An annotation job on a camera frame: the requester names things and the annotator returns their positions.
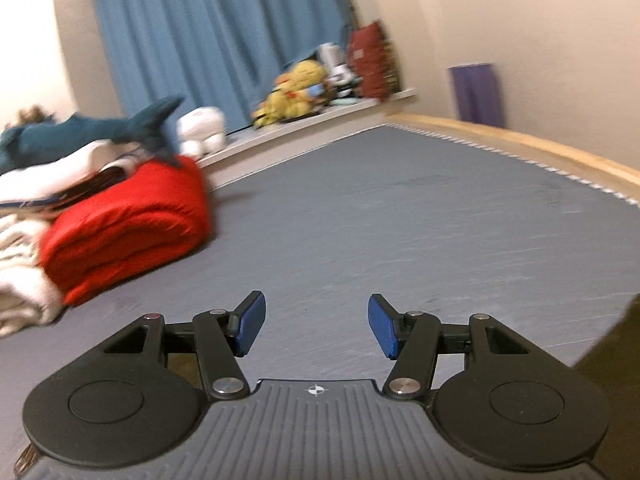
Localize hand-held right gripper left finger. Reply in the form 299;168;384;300
102;290;266;401

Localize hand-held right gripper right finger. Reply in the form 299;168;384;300
368;293;532;401

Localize olive corduroy pants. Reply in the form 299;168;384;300
574;291;640;413

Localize grey bed sheet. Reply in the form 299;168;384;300
0;125;640;441

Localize folded red quilt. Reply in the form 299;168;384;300
39;155;211;307

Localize white window ledge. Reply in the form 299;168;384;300
196;88;417;171

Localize white plush toy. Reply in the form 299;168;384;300
176;106;228;157

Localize folded white blanket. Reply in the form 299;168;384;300
0;215;63;337

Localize yellow plush toy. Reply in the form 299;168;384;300
251;59;328;128

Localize white pillow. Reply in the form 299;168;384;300
0;141;126;201

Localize purple mat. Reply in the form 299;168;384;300
447;62;507;127

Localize dark red cushion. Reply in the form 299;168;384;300
347;20;402;102

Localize white small fan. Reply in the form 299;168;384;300
317;42;351;86

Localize blue shark plush toy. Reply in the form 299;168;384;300
0;95;187;173

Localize blue curtain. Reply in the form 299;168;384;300
90;0;357;131

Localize wooden bed frame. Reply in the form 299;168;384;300
386;113;640;192

